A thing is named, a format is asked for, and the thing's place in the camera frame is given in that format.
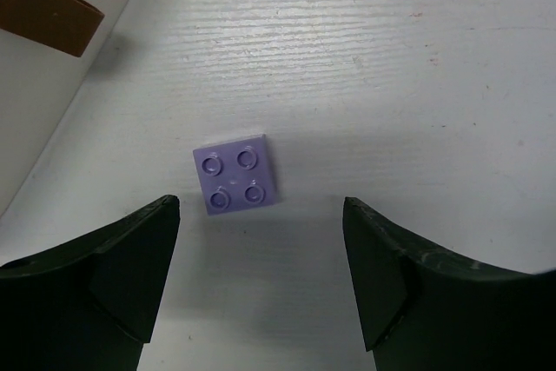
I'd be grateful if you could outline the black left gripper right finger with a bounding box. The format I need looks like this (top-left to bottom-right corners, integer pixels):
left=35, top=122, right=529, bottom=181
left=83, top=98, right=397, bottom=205
left=342, top=197, right=555, bottom=370

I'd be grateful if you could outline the brown bottom drawer handle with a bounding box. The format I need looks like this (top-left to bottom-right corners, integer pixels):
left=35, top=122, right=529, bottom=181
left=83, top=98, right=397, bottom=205
left=1, top=0, right=104, bottom=57

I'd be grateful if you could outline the purple lego with studs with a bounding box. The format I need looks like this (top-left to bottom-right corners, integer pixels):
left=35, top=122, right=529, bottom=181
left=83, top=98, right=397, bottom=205
left=193, top=135, right=278, bottom=215

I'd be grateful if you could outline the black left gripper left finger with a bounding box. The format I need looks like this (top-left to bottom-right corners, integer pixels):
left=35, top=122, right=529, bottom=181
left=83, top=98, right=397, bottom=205
left=1, top=195, right=180, bottom=370

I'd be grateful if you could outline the white three-drawer cabinet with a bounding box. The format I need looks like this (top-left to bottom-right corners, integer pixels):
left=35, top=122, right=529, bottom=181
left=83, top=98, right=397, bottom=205
left=1, top=0, right=128, bottom=209

